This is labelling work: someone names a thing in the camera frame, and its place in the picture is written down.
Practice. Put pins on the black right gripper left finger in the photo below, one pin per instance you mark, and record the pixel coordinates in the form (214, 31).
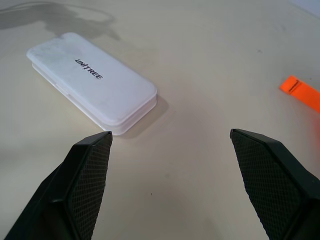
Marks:
(82, 180)

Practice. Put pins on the teal and orange plush toy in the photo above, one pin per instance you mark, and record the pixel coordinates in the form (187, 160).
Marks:
(302, 93)

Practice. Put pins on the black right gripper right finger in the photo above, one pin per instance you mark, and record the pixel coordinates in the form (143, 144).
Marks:
(272, 180)

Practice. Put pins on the white Unitree plastic case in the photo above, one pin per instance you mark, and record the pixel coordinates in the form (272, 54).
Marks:
(87, 85)

